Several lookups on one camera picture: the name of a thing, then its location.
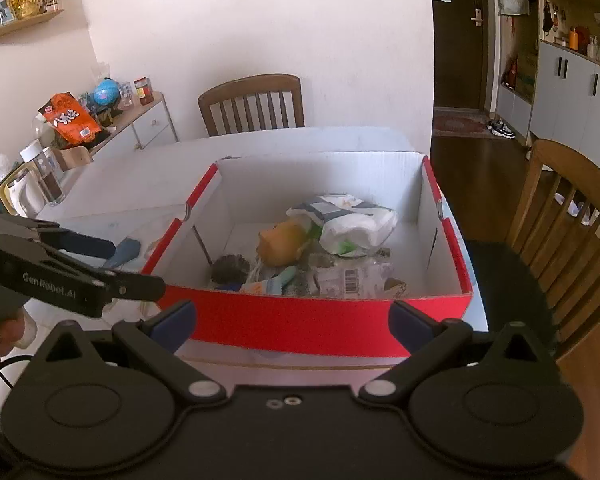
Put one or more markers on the wooden wall shelf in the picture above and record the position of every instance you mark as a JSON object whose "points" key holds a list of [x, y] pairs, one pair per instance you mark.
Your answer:
{"points": [[25, 25]]}

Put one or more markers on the orange bottle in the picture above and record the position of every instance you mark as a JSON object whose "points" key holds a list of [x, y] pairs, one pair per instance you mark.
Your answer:
{"points": [[573, 39]]}

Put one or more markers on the red lid jar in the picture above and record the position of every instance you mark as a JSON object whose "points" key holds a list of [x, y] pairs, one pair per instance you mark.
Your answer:
{"points": [[141, 92]]}

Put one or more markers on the yellow soft toy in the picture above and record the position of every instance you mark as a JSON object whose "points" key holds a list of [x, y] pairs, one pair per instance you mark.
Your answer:
{"points": [[280, 245]]}

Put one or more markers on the white tissue pack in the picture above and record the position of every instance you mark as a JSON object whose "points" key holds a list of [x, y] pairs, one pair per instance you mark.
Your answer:
{"points": [[360, 225]]}

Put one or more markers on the orange snack bag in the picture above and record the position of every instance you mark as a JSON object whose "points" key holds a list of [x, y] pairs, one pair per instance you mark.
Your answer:
{"points": [[72, 122]]}

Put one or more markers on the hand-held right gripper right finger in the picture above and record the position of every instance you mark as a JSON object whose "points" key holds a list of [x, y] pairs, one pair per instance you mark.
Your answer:
{"points": [[409, 324]]}

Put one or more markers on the dark blue speckled pouch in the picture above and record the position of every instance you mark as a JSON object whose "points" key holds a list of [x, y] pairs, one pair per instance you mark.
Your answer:
{"points": [[125, 251]]}

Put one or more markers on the clear labelled food packet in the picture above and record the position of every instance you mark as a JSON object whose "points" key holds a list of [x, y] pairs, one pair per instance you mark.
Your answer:
{"points": [[340, 280]]}

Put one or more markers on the dark foil packet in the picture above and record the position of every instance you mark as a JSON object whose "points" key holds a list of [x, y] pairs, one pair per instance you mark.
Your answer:
{"points": [[230, 267]]}

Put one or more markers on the brown wooden chair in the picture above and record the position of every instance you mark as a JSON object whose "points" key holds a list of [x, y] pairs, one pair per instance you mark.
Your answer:
{"points": [[555, 170]]}

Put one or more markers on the white wooden sideboard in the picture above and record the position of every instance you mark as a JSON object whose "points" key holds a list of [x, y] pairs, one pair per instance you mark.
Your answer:
{"points": [[152, 127]]}

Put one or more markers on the dark wooden door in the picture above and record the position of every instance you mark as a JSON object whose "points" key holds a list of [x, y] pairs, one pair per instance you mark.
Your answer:
{"points": [[460, 60]]}

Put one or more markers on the white hallway cabinet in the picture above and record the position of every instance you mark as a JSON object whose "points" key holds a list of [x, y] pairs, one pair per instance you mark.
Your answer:
{"points": [[570, 100]]}

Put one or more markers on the red cardboard box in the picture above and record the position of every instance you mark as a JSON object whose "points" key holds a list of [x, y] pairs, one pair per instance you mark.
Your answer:
{"points": [[305, 320]]}

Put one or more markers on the dark wooden slatted chair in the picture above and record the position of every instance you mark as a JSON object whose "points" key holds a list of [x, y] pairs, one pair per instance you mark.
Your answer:
{"points": [[250, 85]]}

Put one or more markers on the blue globe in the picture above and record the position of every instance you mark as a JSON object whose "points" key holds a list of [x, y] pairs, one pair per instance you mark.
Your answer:
{"points": [[105, 92]]}

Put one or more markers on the teal strip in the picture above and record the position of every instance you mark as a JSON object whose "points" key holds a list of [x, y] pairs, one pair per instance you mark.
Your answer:
{"points": [[282, 280]]}

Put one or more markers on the patterned door rug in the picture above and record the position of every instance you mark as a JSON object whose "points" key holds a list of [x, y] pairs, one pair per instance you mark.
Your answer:
{"points": [[460, 124]]}

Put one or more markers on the round glass bowl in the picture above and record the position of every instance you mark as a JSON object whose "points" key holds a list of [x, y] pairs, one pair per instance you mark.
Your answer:
{"points": [[42, 132]]}

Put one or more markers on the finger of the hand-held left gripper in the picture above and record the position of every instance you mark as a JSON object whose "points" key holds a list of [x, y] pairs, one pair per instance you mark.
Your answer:
{"points": [[87, 249], [135, 287]]}

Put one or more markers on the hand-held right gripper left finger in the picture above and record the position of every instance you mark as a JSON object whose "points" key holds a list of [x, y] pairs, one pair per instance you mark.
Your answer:
{"points": [[175, 324]]}

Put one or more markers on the clear plastic container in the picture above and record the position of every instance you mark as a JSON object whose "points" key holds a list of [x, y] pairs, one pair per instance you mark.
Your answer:
{"points": [[127, 95]]}

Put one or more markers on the white lid water bottle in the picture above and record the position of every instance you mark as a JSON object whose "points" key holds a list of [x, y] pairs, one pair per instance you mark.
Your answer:
{"points": [[50, 180]]}

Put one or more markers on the person's left hand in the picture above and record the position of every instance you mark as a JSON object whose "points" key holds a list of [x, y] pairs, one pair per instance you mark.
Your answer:
{"points": [[10, 331]]}

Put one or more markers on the clear plastic bag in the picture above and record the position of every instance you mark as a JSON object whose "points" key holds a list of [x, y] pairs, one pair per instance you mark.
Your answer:
{"points": [[0, 170]]}

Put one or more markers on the pair of sneakers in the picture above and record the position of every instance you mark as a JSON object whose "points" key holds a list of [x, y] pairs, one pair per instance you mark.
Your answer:
{"points": [[502, 130]]}

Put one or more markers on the red bag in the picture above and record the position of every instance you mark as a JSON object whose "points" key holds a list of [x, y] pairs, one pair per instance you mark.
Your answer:
{"points": [[510, 75]]}

